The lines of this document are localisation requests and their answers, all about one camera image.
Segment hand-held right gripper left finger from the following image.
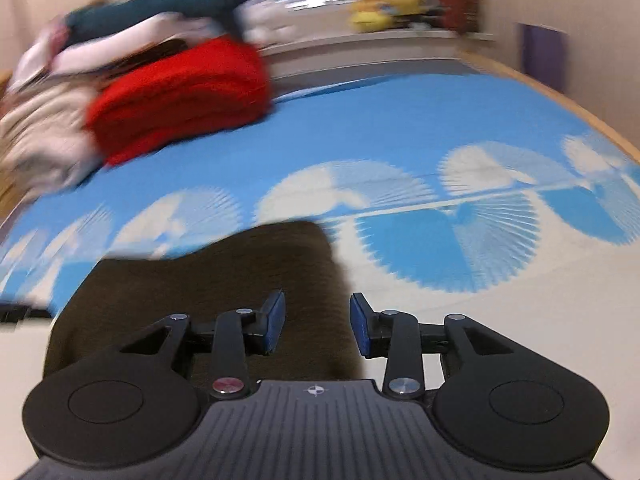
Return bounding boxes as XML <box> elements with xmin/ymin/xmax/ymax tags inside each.
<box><xmin>120</xmin><ymin>290</ymin><xmax>287</xmax><ymax>401</ymax></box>

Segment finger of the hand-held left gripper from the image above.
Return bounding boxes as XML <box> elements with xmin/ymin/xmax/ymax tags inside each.
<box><xmin>0</xmin><ymin>302</ymin><xmax>52</xmax><ymax>325</ymax></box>

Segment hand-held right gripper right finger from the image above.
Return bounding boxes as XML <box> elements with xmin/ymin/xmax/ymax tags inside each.
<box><xmin>350</xmin><ymin>292</ymin><xmax>521</xmax><ymax>401</ymax></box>

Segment brown corduroy pants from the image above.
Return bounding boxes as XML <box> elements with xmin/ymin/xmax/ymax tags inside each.
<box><xmin>42</xmin><ymin>220</ymin><xmax>367</xmax><ymax>392</ymax></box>

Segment beige cloth pile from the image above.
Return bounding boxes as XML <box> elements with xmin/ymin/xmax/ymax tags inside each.
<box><xmin>0</xmin><ymin>10</ymin><xmax>171</xmax><ymax>206</ymax></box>

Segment blue white patterned bed sheet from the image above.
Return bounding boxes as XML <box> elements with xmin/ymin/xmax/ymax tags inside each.
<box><xmin>0</xmin><ymin>72</ymin><xmax>640</xmax><ymax>381</ymax></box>

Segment red folded blanket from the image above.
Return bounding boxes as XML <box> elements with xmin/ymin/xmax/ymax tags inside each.
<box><xmin>84</xmin><ymin>36</ymin><xmax>274</xmax><ymax>167</ymax></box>

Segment white window ledge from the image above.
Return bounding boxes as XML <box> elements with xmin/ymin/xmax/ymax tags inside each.
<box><xmin>257</xmin><ymin>29</ymin><xmax>498</xmax><ymax>81</ymax></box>

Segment yellow plush toy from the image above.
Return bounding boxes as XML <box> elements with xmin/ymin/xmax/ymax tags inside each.
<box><xmin>349</xmin><ymin>0</ymin><xmax>428</xmax><ymax>32</ymax></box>

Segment dark teal cloth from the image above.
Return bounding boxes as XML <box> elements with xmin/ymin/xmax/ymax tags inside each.
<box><xmin>64</xmin><ymin>0</ymin><xmax>262</xmax><ymax>45</ymax></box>

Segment wooden bed frame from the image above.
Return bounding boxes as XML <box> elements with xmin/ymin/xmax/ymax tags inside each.
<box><xmin>457</xmin><ymin>47</ymin><xmax>640</xmax><ymax>163</ymax></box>

